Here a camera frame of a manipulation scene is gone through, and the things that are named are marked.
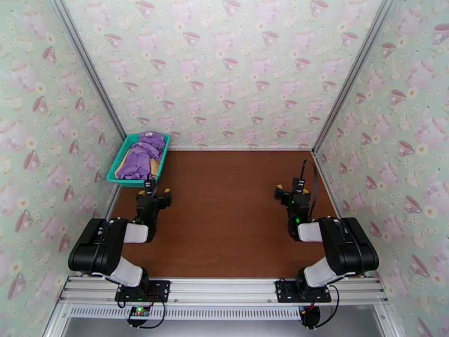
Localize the tan yellow cloth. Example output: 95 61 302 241
118 143 166 179

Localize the purple shirt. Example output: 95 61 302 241
116 131 167 181

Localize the teal plastic laundry basket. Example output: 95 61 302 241
106 133 172 189

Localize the aluminium back edge strip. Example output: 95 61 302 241
171 147 314 152

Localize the green lit circuit board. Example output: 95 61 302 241
127 306 152 320

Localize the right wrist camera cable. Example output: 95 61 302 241
301 159 319 222

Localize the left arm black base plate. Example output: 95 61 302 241
114 280 172 303

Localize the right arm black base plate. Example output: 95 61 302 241
274 280 332 303

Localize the left base black cable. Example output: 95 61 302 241
117 300 167 330

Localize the base black cable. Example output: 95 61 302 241
117 300 167 330
315 284 340 328

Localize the right base black cable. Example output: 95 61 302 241
315 284 340 328

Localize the aluminium mounting rail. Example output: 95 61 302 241
57 276 390 306

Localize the black round mount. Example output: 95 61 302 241
299 306 322 330

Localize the black circuit board mount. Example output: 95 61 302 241
126 316 153 329

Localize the perforated white cable tray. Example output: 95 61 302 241
68 305 303 321

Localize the right aluminium frame post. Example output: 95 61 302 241
311 0 401 154

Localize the aluminium frame post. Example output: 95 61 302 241
311 0 401 154
47 0 128 141

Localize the left aluminium frame post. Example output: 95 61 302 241
47 0 128 141

